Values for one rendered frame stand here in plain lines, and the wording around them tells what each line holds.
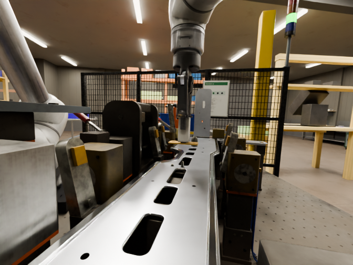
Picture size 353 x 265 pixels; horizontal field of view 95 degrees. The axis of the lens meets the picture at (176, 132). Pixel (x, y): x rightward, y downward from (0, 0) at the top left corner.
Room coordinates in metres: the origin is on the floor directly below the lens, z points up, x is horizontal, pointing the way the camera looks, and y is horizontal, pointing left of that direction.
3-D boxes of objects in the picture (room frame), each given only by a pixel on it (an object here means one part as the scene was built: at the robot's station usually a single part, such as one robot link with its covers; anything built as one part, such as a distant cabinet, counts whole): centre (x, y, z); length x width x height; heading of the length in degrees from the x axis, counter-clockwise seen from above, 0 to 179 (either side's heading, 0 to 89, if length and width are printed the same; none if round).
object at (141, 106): (0.61, 0.16, 0.95); 0.18 x 0.13 x 0.49; 168
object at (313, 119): (3.74, -2.55, 1.13); 1.76 x 1.63 x 2.27; 96
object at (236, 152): (0.48, -0.22, 0.87); 0.12 x 0.07 x 0.35; 78
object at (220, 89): (1.44, -0.33, 1.30); 0.23 x 0.02 x 0.31; 78
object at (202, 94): (1.18, -0.18, 1.17); 0.12 x 0.01 x 0.34; 78
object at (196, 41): (0.46, -0.02, 1.34); 0.09 x 0.09 x 0.06
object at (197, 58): (0.46, -0.02, 1.27); 0.08 x 0.07 x 0.09; 168
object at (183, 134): (0.45, -0.02, 1.11); 0.03 x 0.01 x 0.07; 78
